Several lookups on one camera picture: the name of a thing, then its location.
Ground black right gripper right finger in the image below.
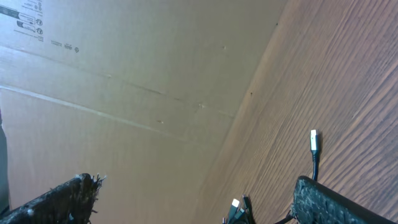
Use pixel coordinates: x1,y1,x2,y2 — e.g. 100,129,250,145
290,175,394,224

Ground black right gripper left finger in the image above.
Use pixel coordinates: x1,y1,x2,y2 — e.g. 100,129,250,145
1,173,104,224

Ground black USB cable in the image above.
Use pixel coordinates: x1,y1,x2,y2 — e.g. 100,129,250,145
273,129,321,224

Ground black thin charging cable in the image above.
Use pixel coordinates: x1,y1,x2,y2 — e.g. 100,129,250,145
222,195,256,224

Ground brown cardboard panel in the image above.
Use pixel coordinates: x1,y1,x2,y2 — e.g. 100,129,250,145
1,0,285,223

